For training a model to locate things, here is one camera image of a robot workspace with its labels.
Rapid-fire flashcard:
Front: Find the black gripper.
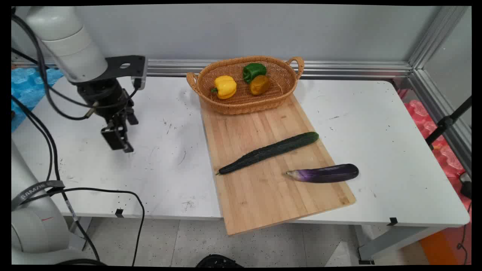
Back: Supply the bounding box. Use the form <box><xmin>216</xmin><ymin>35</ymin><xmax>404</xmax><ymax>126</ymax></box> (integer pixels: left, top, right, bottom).
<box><xmin>76</xmin><ymin>78</ymin><xmax>139</xmax><ymax>154</ymax></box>

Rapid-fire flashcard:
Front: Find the orange bell pepper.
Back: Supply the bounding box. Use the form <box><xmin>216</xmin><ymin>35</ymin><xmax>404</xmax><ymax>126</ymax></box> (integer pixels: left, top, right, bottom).
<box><xmin>249</xmin><ymin>75</ymin><xmax>271</xmax><ymax>96</ymax></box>

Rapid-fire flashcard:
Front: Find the grey table leg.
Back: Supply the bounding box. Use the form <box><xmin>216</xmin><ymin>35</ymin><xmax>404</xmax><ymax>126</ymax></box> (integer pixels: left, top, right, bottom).
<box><xmin>354</xmin><ymin>225</ymin><xmax>445</xmax><ymax>265</ymax></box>
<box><xmin>69</xmin><ymin>216</ymin><xmax>93</xmax><ymax>251</ymax></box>

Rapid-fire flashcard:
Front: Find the blue bubble sheet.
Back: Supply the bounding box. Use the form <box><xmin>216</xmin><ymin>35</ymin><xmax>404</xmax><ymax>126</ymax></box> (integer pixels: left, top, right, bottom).
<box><xmin>11</xmin><ymin>67</ymin><xmax>64</xmax><ymax>132</ymax></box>

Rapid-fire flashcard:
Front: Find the yellow bell pepper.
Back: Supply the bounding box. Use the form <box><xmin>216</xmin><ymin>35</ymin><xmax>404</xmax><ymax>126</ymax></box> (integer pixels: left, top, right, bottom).
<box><xmin>211</xmin><ymin>75</ymin><xmax>237</xmax><ymax>100</ymax></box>

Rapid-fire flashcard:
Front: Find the woven wicker basket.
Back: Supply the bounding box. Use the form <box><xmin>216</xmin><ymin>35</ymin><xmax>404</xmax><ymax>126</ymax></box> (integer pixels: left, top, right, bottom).
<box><xmin>186</xmin><ymin>56</ymin><xmax>305</xmax><ymax>115</ymax></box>

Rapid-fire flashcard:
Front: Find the green bell pepper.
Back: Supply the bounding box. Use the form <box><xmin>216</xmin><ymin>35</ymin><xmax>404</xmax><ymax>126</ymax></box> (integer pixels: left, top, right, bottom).
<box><xmin>243</xmin><ymin>63</ymin><xmax>267</xmax><ymax>84</ymax></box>

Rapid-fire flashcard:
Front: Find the dark green cucumber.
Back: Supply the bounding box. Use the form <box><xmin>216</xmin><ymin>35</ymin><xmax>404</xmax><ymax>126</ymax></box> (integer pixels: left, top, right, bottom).
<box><xmin>216</xmin><ymin>131</ymin><xmax>320</xmax><ymax>176</ymax></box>

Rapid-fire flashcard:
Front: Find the wooden cutting board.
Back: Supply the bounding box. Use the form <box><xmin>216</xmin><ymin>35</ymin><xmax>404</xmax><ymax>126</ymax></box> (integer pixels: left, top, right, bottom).
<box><xmin>199</xmin><ymin>92</ymin><xmax>357</xmax><ymax>236</ymax></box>

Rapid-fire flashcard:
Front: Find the black round floor object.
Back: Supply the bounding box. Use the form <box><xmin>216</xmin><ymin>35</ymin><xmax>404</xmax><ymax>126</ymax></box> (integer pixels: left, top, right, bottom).
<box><xmin>196</xmin><ymin>254</ymin><xmax>245</xmax><ymax>268</ymax></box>

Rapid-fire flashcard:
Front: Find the purple eggplant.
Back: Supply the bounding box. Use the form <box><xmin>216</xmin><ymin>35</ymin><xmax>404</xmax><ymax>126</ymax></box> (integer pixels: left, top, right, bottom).
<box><xmin>285</xmin><ymin>163</ymin><xmax>359</xmax><ymax>184</ymax></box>

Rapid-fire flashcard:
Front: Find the pink bubble sheet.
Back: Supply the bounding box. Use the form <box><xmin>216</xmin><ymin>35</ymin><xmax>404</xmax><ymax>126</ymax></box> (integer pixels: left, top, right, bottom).
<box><xmin>397</xmin><ymin>88</ymin><xmax>466</xmax><ymax>179</ymax></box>

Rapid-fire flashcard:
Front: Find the black tripod stand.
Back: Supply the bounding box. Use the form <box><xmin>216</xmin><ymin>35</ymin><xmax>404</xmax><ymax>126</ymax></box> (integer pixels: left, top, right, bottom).
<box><xmin>426</xmin><ymin>96</ymin><xmax>472</xmax><ymax>150</ymax></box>

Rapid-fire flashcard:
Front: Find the small black device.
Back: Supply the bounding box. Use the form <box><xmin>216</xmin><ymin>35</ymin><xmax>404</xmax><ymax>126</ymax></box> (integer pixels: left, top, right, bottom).
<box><xmin>460</xmin><ymin>172</ymin><xmax>472</xmax><ymax>199</ymax></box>

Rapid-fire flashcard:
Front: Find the plain black cable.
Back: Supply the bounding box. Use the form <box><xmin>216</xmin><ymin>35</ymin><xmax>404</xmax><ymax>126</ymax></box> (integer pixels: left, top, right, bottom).
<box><xmin>11</xmin><ymin>11</ymin><xmax>146</xmax><ymax>266</ymax></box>

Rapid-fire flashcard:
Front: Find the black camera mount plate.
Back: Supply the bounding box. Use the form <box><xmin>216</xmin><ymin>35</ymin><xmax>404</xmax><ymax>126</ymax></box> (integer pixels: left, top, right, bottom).
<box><xmin>90</xmin><ymin>55</ymin><xmax>148</xmax><ymax>90</ymax></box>

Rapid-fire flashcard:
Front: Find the grey printed velcro strap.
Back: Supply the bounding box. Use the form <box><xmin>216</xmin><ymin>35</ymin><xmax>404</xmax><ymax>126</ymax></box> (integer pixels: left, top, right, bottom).
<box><xmin>11</xmin><ymin>180</ymin><xmax>65</xmax><ymax>211</ymax></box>

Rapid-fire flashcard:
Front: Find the aluminium frame rail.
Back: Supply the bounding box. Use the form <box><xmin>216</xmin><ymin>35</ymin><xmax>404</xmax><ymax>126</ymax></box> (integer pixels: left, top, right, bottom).
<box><xmin>11</xmin><ymin>58</ymin><xmax>413</xmax><ymax>79</ymax></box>
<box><xmin>409</xmin><ymin>68</ymin><xmax>472</xmax><ymax>174</ymax></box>

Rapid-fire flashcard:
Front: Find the aluminium frame post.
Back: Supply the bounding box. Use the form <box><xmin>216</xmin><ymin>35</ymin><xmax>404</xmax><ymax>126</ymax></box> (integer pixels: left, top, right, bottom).
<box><xmin>409</xmin><ymin>6</ymin><xmax>469</xmax><ymax>70</ymax></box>

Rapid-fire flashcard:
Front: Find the thin black floor cable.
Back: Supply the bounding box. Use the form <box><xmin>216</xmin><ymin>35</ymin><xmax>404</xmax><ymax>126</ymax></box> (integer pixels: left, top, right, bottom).
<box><xmin>457</xmin><ymin>203</ymin><xmax>472</xmax><ymax>265</ymax></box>

